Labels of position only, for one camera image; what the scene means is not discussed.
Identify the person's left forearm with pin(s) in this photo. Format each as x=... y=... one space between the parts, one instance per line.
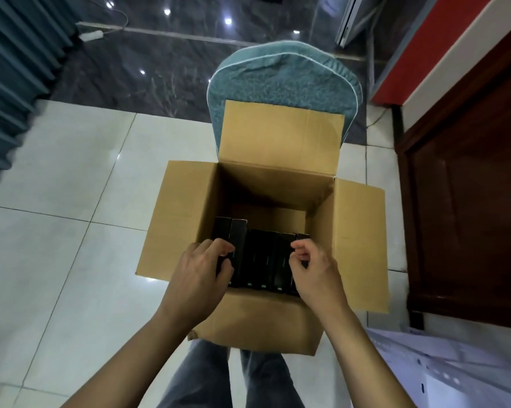
x=136 y=365

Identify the row of slim black boxes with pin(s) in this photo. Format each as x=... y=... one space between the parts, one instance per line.
x=260 y=259

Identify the teal fabric chair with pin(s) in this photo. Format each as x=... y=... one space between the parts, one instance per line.
x=281 y=76

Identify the white power strip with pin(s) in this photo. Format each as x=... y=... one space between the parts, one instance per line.
x=90 y=35

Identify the blue pleated curtain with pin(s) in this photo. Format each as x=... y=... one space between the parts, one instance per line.
x=13 y=72

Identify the glass door with metal frame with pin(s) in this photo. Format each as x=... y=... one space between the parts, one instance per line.
x=353 y=17

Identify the small printed brown carton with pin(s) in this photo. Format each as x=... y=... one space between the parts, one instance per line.
x=175 y=225

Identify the person's right hand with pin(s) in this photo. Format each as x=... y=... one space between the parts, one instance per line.
x=319 y=280

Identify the person's left hand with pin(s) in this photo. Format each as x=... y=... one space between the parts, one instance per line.
x=196 y=284

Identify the dark wooden door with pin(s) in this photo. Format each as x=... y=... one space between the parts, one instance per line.
x=468 y=182

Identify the person's grey trouser legs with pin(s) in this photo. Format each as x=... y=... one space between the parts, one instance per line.
x=196 y=382

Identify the white metal shelving rack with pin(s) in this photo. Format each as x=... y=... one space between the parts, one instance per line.
x=459 y=374

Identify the person's right forearm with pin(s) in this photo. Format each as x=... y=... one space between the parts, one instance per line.
x=366 y=361

